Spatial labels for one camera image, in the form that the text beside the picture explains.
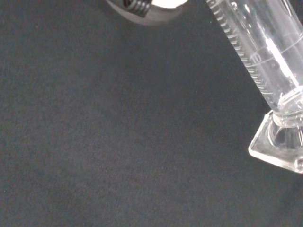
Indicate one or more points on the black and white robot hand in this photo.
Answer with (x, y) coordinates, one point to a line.
(154, 16)

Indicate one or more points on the black bench cloth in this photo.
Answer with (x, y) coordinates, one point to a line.
(118, 118)

